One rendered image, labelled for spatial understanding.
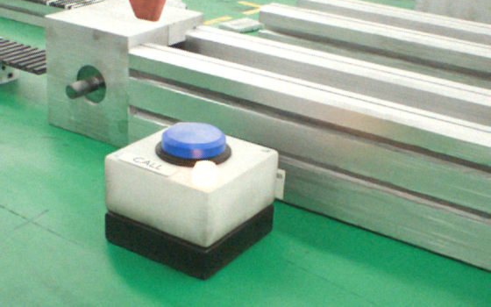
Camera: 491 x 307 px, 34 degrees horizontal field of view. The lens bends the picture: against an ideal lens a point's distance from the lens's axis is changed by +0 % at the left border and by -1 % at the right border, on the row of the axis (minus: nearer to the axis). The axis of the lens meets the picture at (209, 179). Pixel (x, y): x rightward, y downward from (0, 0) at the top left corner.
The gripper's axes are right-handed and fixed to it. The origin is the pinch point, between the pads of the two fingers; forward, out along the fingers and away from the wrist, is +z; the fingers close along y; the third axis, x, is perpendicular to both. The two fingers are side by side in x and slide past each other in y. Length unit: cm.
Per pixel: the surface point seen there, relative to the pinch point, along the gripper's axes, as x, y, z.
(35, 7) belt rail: 46, 30, 14
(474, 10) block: -2.4, 45.3, 8.4
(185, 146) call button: -0.5, -1.7, 9.0
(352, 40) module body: 2.5, 27.1, 8.9
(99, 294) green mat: 0.1, -8.7, 16.1
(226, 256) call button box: -3.9, -1.6, 15.3
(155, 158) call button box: 1.3, -2.2, 10.1
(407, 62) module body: -2.5, 27.7, 10.0
